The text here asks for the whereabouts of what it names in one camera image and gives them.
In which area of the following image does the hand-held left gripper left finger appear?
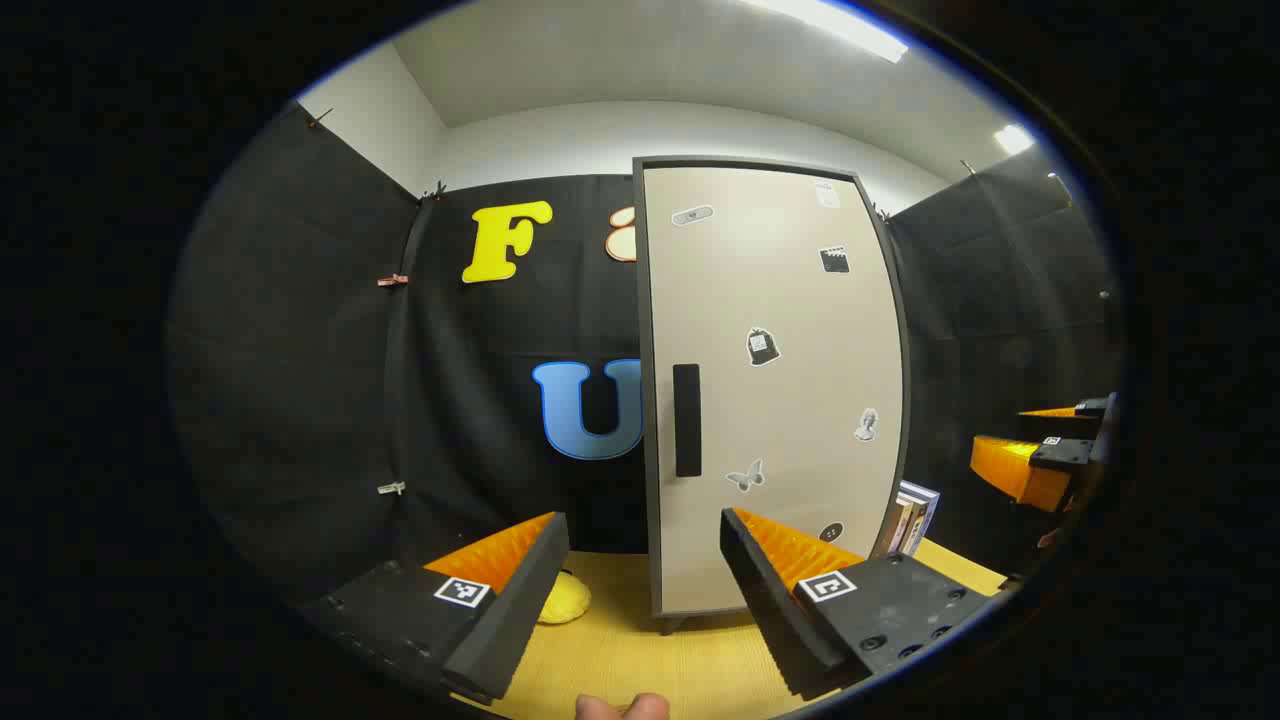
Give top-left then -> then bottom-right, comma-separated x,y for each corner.
295,512 -> 571,706

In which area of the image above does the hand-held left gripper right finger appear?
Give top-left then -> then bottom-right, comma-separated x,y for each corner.
720,507 -> 1006,701

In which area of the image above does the dark grey cabinet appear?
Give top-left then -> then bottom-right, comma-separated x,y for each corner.
632,155 -> 913,637

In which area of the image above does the black cabinet door handle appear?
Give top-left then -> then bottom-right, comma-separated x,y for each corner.
673,364 -> 703,478

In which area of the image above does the yellow lumpy toy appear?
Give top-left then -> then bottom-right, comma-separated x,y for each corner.
537,570 -> 593,626

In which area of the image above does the white blue book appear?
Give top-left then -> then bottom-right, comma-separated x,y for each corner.
903,480 -> 942,559

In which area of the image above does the black backdrop cloth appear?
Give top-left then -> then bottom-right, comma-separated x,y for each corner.
165,100 -> 1123,613

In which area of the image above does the long ceiling light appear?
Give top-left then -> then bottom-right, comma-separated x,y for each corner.
740,0 -> 911,64

